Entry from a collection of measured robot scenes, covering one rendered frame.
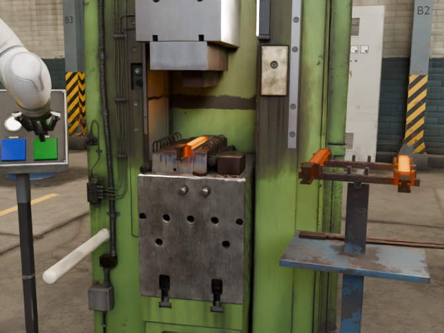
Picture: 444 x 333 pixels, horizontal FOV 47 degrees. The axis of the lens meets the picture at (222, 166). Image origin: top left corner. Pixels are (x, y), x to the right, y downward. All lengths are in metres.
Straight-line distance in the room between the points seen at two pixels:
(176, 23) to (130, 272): 0.99
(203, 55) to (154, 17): 0.21
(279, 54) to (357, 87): 5.13
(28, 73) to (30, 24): 8.27
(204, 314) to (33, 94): 0.99
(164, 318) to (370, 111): 5.39
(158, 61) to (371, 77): 5.32
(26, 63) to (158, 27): 0.62
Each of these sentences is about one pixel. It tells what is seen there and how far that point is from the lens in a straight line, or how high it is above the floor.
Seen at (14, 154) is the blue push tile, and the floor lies 0.99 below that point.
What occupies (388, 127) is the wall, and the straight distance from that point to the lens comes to 7.60.
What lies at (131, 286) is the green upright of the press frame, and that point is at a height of 0.41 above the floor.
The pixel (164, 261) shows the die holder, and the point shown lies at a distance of 1.86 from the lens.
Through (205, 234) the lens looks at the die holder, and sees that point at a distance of 1.79.
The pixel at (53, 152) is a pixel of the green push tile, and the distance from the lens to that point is 1.80.
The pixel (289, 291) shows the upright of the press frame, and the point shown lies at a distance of 2.04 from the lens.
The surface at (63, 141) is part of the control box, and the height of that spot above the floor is 1.03.
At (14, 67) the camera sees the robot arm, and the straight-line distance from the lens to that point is 1.33.
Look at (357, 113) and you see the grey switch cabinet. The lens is 6.96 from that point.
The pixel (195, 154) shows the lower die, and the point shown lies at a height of 0.98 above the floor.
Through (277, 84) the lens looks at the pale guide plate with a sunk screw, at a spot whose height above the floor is 1.22.
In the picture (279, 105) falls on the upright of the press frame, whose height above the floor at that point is 1.15.
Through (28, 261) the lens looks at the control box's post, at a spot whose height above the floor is 0.58.
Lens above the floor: 1.26
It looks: 10 degrees down
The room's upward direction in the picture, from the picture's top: straight up
